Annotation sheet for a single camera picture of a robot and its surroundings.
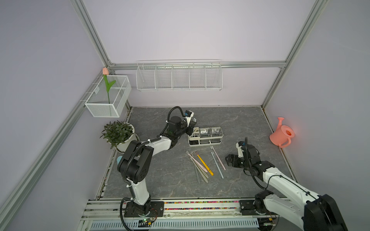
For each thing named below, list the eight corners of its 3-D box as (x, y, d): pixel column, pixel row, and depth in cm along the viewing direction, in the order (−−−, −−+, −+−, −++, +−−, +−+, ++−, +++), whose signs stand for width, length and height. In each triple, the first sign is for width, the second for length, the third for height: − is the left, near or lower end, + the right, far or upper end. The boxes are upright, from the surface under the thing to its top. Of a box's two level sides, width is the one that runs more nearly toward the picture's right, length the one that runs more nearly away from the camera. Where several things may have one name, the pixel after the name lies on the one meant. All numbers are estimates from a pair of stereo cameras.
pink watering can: (267, 143, 101) (274, 134, 92) (272, 126, 111) (280, 116, 102) (283, 151, 98) (292, 142, 88) (287, 132, 107) (296, 122, 98)
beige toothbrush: (205, 173, 87) (206, 171, 85) (186, 153, 96) (185, 151, 94) (207, 171, 88) (207, 170, 86) (187, 151, 96) (187, 150, 94)
